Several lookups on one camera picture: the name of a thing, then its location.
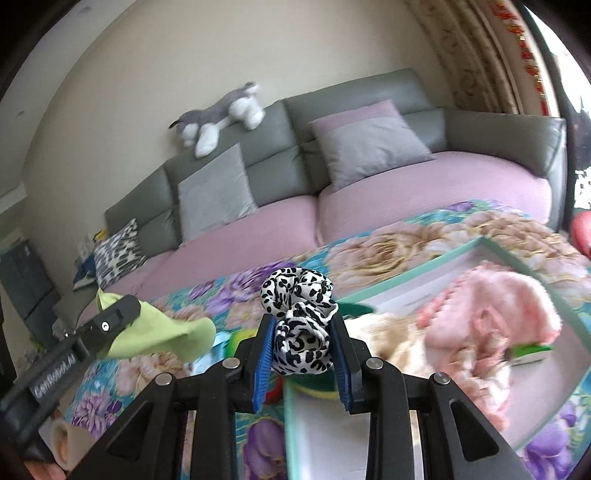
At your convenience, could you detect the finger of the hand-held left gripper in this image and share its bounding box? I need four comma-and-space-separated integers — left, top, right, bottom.
76, 295, 141, 357

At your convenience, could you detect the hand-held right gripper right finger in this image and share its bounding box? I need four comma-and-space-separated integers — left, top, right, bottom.
330, 315, 522, 480

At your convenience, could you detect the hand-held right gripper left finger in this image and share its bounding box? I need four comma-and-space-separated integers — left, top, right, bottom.
65, 315, 276, 480

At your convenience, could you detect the black white spotted scrunchie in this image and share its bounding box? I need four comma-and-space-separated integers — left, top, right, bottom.
260, 267, 339, 377

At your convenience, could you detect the light green cloth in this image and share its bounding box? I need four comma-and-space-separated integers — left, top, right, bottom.
95, 288, 217, 363

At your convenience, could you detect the teal-edged white cardboard box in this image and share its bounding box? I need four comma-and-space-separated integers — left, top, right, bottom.
210, 237, 591, 480

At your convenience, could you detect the green tissue pack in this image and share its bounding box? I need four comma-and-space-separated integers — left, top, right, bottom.
510, 342, 555, 367

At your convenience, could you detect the person's left hand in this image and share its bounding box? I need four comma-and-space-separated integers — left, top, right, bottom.
23, 421, 95, 480

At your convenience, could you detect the blue book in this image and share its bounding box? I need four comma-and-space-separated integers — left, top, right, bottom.
73, 263, 98, 291

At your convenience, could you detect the beige fluffy yarn bundle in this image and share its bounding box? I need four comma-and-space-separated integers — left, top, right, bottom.
355, 314, 444, 379

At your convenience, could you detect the black white spotted pillow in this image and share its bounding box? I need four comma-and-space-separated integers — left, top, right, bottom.
93, 218, 147, 289

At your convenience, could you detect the dark blue cabinet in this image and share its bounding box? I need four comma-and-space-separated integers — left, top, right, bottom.
0, 240, 58, 333

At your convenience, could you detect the floral blanket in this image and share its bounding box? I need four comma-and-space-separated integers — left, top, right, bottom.
60, 199, 591, 480

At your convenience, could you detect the plain grey cushion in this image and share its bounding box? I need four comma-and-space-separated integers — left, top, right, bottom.
177, 143, 258, 243

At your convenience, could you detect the pink fluffy cloth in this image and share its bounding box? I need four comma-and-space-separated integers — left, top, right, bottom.
416, 261, 561, 418

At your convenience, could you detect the pink sofa cover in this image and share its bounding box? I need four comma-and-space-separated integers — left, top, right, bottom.
134, 150, 552, 301

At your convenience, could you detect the purple and grey pillow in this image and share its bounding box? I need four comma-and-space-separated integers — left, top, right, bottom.
308, 99, 437, 191

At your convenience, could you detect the grey white husky plush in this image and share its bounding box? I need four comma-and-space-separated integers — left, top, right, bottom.
168, 82, 266, 158

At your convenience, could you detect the red plastic stool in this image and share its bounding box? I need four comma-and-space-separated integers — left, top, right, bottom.
570, 212, 591, 257

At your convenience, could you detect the grey leather sofa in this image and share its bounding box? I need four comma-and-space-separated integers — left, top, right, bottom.
53, 68, 568, 324

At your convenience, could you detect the patterned beige curtain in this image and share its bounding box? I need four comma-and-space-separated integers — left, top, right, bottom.
406, 0, 520, 114

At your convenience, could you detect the red hanging decoration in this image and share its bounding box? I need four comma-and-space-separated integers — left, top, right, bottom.
494, 0, 552, 116

